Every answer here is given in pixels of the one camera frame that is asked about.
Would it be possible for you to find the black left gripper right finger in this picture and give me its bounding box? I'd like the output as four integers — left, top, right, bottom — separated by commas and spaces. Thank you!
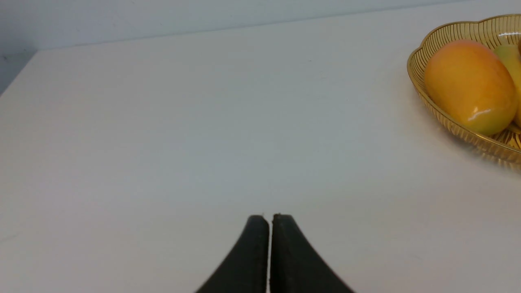
270, 214, 353, 293

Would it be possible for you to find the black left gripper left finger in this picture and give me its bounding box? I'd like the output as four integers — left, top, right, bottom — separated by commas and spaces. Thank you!
197, 215, 270, 293

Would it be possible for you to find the orange yellow mango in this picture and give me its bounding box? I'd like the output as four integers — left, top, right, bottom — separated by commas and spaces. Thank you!
424, 39, 519, 136

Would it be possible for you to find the green fruit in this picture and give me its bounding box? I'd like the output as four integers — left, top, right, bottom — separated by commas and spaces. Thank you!
494, 44, 521, 128

